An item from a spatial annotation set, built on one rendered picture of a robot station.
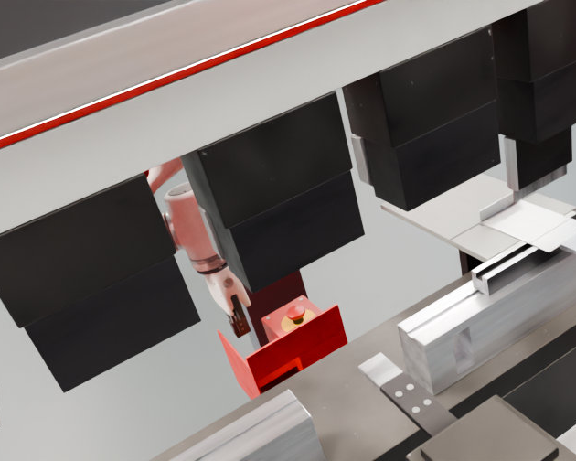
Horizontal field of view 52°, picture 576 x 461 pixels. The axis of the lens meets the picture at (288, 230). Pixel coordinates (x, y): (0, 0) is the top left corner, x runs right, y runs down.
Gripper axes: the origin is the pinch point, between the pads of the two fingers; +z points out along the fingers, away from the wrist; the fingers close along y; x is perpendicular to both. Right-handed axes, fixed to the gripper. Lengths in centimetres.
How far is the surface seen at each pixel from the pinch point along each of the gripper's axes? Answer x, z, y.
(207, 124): 8, -52, -53
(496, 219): -35, -18, -39
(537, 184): -35, -26, -48
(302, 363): -4.8, 4.2, -15.9
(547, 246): -34, -17, -50
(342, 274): -76, 70, 108
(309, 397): 2.3, -5.5, -36.1
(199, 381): 2, 71, 94
